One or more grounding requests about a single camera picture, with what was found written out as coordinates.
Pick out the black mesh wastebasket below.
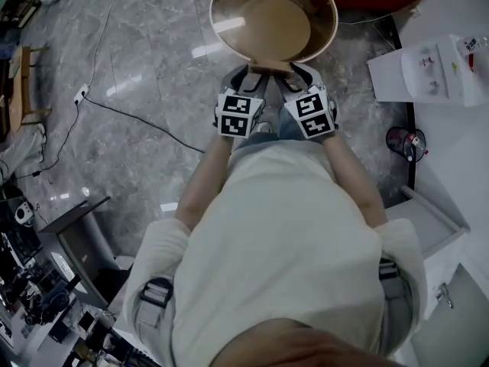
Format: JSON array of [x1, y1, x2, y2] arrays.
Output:
[[384, 125, 428, 164]]

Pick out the white power strip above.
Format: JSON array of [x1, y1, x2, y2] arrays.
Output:
[[73, 83, 92, 106]]

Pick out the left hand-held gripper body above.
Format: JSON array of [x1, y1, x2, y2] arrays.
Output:
[[212, 84, 267, 141]]

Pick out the black work table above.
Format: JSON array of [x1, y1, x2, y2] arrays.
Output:
[[37, 196, 133, 310]]

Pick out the person's right forearm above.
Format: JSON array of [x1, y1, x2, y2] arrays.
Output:
[[322, 133, 387, 228]]

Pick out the white water dispenser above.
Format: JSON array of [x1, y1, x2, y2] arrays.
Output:
[[366, 43, 454, 104]]

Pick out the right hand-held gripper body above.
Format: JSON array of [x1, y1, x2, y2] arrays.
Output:
[[283, 84, 341, 141]]

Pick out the metal door handle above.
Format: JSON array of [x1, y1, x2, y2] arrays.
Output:
[[436, 282, 455, 310]]

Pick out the person's left forearm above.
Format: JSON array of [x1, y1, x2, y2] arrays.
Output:
[[174, 133, 235, 229]]

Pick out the white round device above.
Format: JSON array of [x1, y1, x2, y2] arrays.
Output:
[[14, 201, 36, 227]]

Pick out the white cloth bundle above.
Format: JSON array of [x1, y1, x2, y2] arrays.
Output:
[[0, 123, 48, 176]]

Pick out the white cabinet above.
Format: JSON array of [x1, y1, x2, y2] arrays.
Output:
[[384, 184, 489, 367]]

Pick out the white floor cable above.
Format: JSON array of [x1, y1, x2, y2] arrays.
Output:
[[88, 0, 129, 88]]

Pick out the grey harness strap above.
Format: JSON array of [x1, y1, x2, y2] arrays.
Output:
[[377, 257, 414, 356], [133, 276, 175, 333]]

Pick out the person's white shirt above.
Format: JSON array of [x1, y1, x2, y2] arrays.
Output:
[[122, 139, 428, 367]]

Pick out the black floor cable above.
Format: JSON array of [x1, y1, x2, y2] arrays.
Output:
[[81, 95, 208, 155], [14, 102, 82, 180]]

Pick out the thin white cable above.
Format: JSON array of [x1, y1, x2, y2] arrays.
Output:
[[338, 11, 399, 50]]

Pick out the person's blue jeans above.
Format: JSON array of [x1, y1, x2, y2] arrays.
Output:
[[232, 104, 305, 153]]

